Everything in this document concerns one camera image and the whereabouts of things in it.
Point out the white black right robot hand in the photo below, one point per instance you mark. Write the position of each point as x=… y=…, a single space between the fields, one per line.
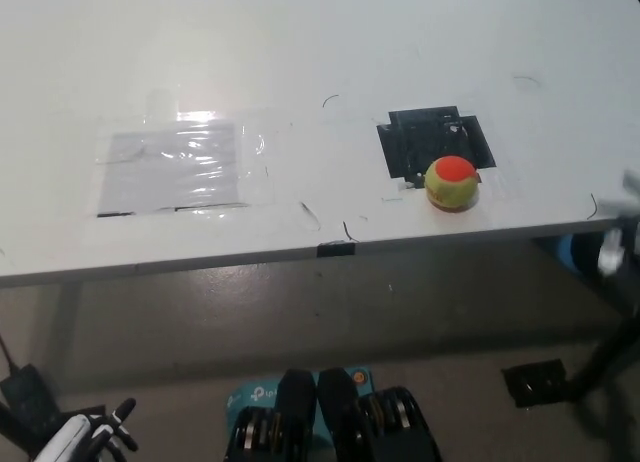
x=611 y=254

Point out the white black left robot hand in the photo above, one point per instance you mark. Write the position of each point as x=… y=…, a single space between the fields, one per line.
x=75 y=434

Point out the orange yellow tennis ball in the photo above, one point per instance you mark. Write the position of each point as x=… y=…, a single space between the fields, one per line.
x=450 y=184

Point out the black perforated floor plate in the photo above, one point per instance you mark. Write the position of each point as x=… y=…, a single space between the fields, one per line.
x=87 y=412

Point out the blue object under table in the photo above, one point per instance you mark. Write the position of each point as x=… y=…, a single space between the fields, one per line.
x=575 y=254

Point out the black power adapter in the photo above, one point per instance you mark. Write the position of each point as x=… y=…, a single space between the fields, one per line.
x=25 y=397

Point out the grey table leg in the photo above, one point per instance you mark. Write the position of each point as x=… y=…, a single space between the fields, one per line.
x=67 y=332

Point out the black floor socket plate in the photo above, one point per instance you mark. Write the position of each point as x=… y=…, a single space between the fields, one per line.
x=535 y=384

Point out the teal router box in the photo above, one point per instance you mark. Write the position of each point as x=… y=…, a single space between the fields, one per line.
x=260 y=392

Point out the black tape patch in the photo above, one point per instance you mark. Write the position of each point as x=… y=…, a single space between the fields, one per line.
x=425 y=137

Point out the small black tape strip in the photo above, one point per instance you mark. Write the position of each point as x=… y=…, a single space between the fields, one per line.
x=336 y=250

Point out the grey paper sheet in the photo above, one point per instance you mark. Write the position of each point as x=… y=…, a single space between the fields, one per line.
x=165 y=167

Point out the clear plastic film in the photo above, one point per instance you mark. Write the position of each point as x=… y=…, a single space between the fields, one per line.
x=252 y=152

